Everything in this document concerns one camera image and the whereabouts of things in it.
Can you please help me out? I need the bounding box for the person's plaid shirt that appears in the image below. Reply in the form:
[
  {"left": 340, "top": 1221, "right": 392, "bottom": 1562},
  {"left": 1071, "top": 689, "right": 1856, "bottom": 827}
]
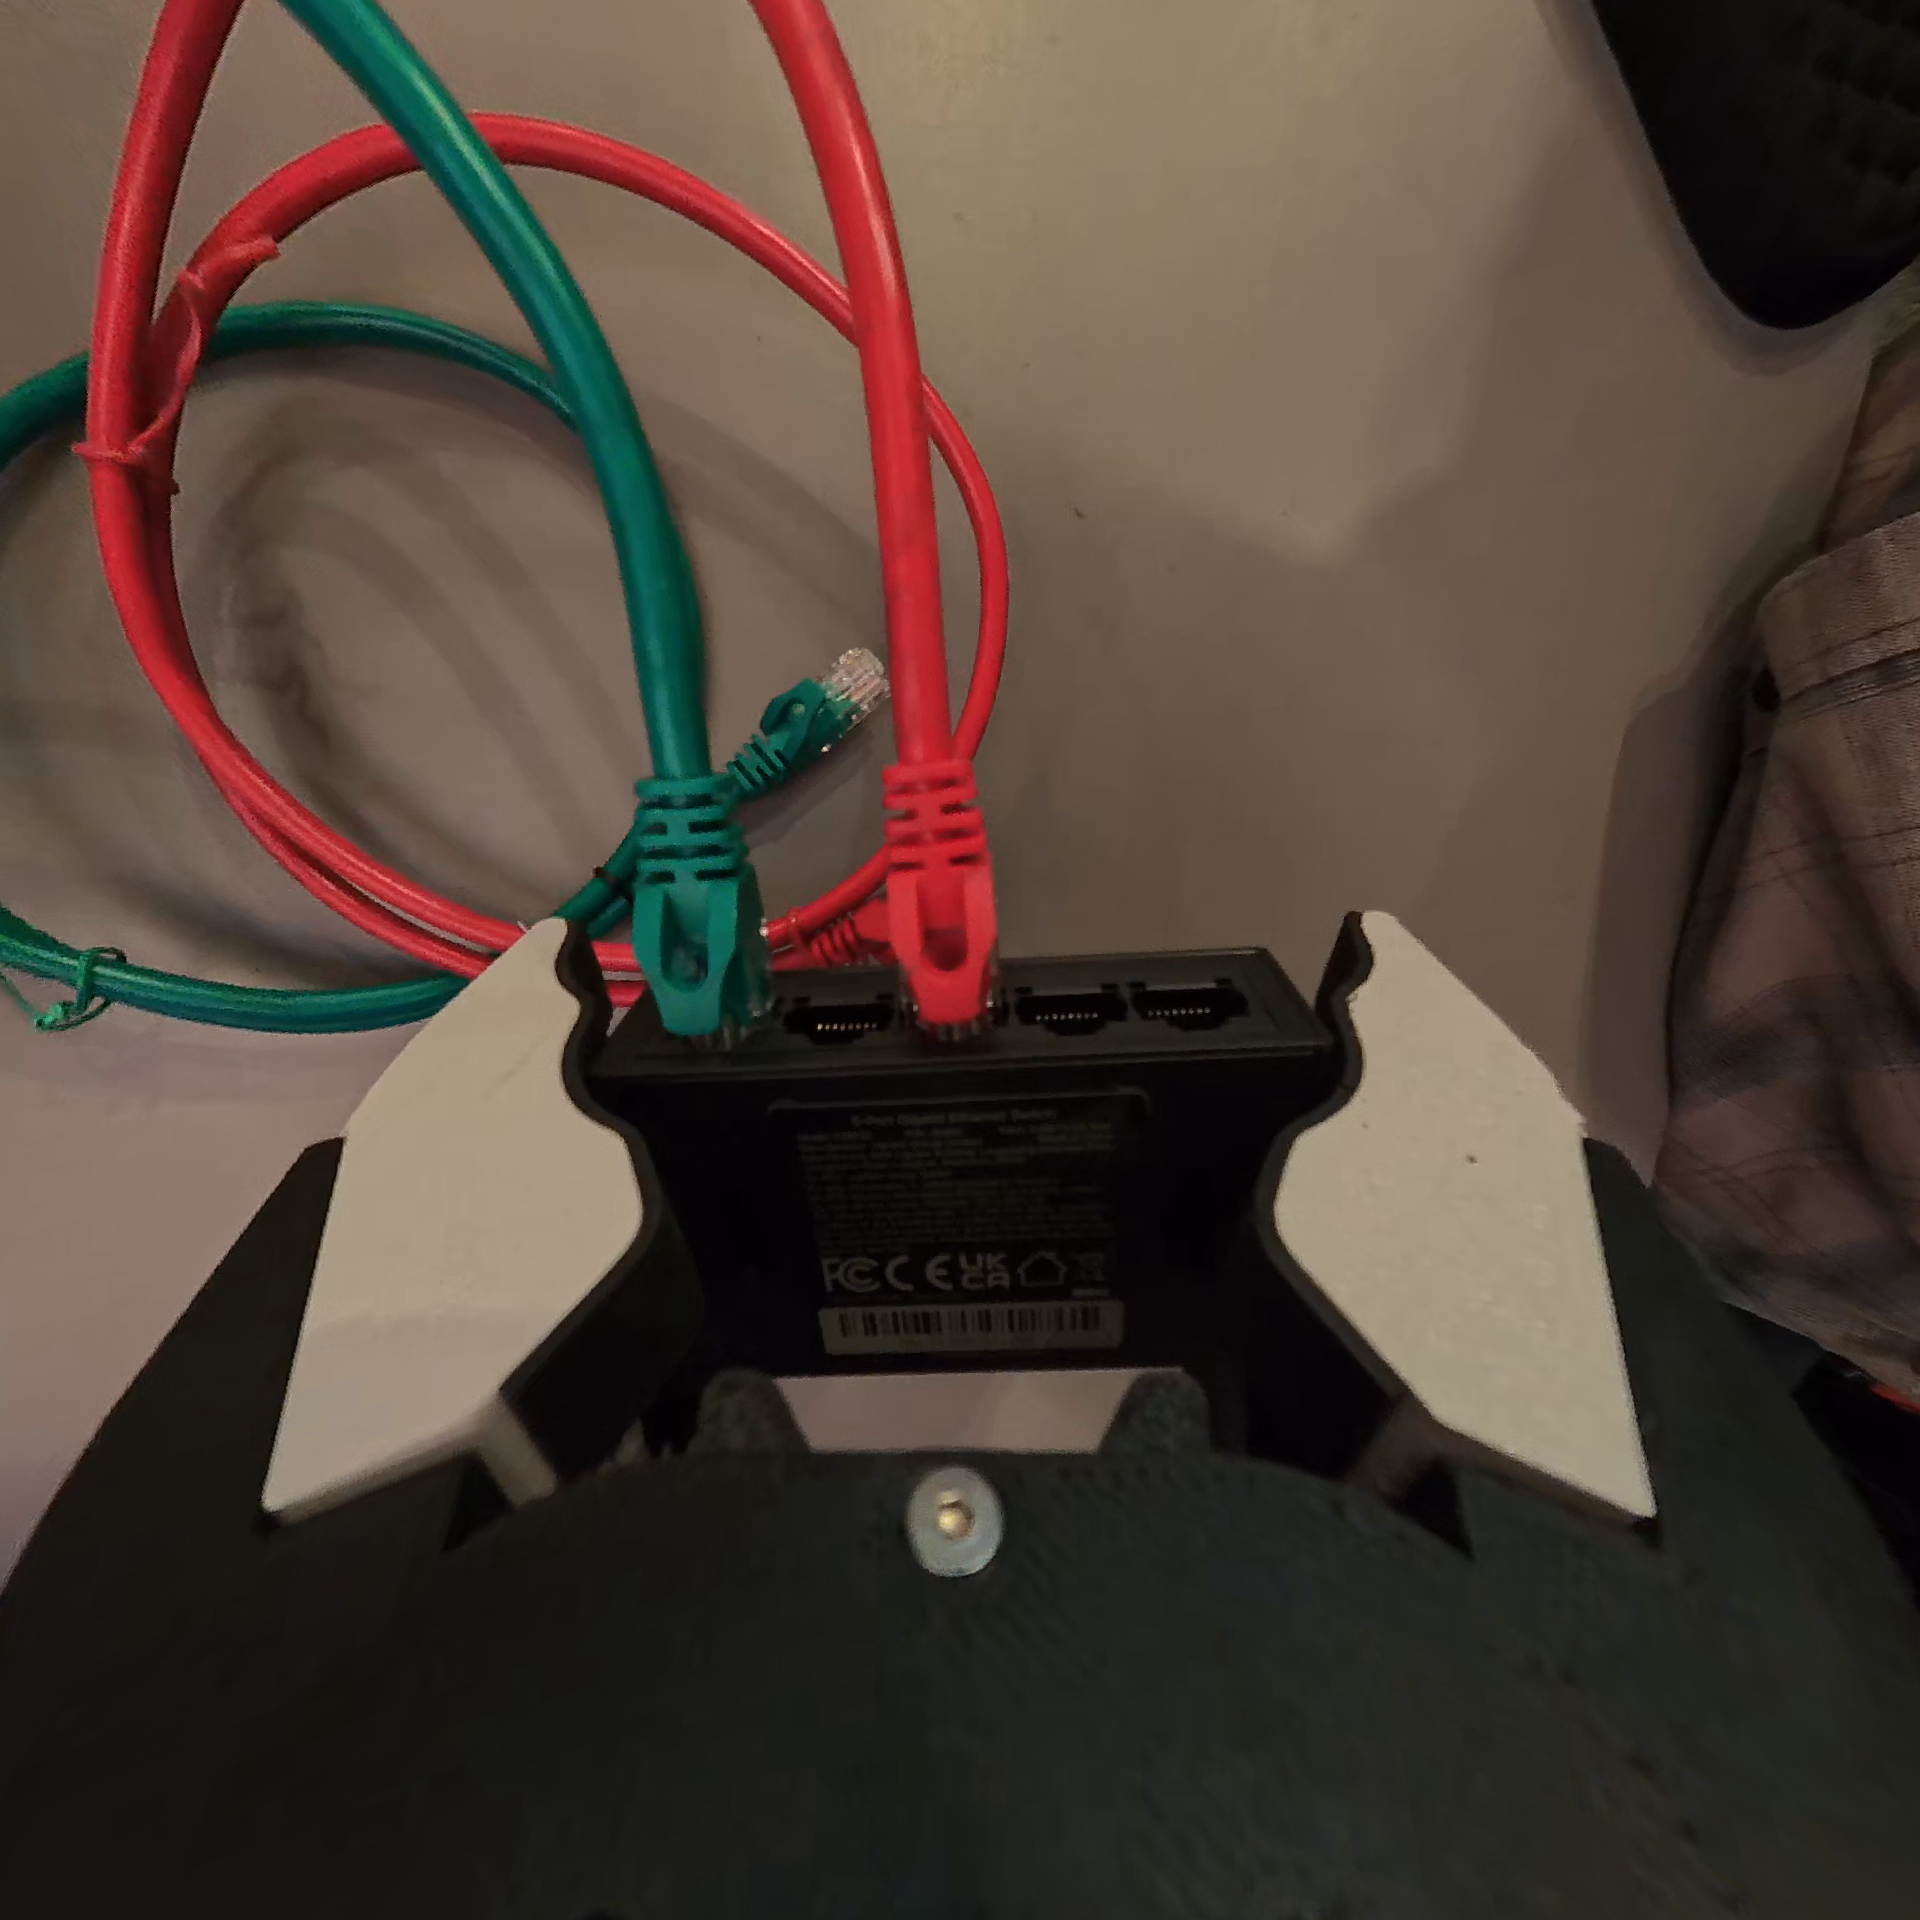
[{"left": 1651, "top": 345, "right": 1920, "bottom": 1373}]

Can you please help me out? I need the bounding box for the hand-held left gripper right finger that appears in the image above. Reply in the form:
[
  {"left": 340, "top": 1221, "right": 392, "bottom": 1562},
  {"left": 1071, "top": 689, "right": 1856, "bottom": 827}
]
[{"left": 1248, "top": 910, "right": 1658, "bottom": 1526}]

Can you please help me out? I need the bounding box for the black network switch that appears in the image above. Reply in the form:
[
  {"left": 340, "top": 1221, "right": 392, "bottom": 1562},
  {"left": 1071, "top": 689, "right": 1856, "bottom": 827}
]
[{"left": 584, "top": 945, "right": 1337, "bottom": 1373}]

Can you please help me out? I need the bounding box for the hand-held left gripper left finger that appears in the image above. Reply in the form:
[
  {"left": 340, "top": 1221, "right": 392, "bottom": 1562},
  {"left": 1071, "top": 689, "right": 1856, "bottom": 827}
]
[{"left": 262, "top": 914, "right": 712, "bottom": 1519}]

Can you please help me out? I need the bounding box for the red ethernet cable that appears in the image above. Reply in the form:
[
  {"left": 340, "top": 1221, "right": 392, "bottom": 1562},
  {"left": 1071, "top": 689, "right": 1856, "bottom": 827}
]
[{"left": 76, "top": 0, "right": 1010, "bottom": 1037}]

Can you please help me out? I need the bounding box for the green ethernet cable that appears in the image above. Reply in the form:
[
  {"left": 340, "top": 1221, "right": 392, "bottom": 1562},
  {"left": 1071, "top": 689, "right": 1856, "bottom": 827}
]
[{"left": 0, "top": 0, "right": 889, "bottom": 1044}]

